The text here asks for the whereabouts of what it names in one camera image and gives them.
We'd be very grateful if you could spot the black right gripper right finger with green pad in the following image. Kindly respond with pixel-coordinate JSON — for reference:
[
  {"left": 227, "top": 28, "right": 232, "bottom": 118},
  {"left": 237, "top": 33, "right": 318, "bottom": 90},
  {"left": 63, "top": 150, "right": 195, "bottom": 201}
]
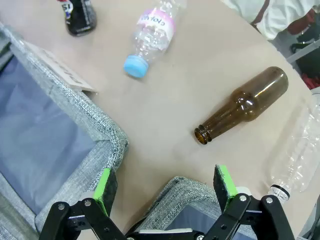
[{"left": 207, "top": 164, "right": 296, "bottom": 240}]

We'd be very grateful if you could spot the brown glass bottle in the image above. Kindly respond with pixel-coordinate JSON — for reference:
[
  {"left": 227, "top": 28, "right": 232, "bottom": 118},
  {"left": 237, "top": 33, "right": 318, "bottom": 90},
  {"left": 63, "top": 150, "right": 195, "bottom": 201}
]
[{"left": 194, "top": 66, "right": 290, "bottom": 146}]

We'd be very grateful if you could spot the red object under table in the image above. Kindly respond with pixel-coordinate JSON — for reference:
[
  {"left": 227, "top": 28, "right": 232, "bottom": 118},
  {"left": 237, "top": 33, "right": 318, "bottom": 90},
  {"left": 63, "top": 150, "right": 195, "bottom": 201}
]
[{"left": 301, "top": 72, "right": 320, "bottom": 90}]

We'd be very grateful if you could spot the grey fabric basket Can label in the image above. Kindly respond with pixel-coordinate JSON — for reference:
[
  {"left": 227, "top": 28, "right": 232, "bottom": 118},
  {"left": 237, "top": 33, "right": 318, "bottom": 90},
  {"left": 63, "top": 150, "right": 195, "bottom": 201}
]
[{"left": 129, "top": 176, "right": 258, "bottom": 240}]

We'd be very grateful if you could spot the large clear plastic bottle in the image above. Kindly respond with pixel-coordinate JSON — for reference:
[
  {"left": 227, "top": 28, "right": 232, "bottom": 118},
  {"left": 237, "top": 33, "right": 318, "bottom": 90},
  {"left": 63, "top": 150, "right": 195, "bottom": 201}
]
[{"left": 267, "top": 93, "right": 320, "bottom": 202}]

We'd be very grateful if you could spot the person in white maroon jacket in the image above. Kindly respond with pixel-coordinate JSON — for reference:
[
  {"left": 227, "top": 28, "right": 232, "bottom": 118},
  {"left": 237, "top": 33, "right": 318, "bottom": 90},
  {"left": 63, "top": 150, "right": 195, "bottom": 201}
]
[{"left": 221, "top": 0, "right": 320, "bottom": 41}]

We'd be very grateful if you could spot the grey fabric basket Plastic label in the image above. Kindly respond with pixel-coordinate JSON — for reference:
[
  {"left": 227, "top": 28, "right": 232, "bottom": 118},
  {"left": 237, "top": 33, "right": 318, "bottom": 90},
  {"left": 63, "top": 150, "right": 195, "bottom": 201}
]
[{"left": 0, "top": 22, "right": 130, "bottom": 240}]

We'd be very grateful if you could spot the black Pepsi can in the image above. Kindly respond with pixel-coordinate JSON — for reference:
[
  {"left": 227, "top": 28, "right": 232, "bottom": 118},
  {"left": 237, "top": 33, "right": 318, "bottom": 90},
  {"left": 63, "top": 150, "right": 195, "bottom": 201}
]
[{"left": 56, "top": 0, "right": 98, "bottom": 37}]

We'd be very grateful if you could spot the white card with black print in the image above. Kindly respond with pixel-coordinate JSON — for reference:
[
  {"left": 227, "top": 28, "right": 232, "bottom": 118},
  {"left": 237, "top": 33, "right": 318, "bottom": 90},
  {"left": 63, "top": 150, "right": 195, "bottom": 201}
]
[{"left": 23, "top": 41, "right": 99, "bottom": 94}]

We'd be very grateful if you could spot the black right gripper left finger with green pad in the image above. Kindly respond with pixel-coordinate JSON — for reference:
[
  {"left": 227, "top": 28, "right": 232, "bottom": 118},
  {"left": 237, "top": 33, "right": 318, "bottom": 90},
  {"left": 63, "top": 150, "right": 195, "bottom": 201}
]
[{"left": 39, "top": 167, "right": 131, "bottom": 240}]

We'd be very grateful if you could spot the clear plastic bottle pink label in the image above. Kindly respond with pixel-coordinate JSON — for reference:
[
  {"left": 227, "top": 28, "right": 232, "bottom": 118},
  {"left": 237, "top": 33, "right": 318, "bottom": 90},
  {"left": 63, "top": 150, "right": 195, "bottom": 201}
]
[{"left": 123, "top": 0, "right": 187, "bottom": 79}]

